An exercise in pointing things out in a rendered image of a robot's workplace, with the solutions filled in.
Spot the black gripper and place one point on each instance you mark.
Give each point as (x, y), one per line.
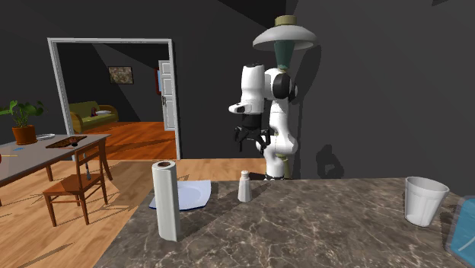
(251, 121)

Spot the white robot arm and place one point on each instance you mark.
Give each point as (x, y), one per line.
(278, 118)

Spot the white salt shaker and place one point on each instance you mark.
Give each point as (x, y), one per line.
(244, 189)

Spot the white square plate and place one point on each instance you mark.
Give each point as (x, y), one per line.
(193, 195)

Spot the white door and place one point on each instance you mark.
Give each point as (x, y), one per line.
(168, 96)

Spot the white paper towel roll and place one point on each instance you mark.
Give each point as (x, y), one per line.
(167, 202)

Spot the green sofa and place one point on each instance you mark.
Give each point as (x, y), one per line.
(92, 118)

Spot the brown wooden chair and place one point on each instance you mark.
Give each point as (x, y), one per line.
(74, 183)

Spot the white cup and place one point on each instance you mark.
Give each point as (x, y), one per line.
(423, 204)

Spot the grey dining table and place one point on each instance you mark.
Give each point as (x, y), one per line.
(33, 156)

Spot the blue flat box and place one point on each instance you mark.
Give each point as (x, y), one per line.
(464, 234)

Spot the dark framed wall picture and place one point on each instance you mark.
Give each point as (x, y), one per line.
(120, 75)

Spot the white door frame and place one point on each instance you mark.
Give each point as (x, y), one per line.
(59, 81)

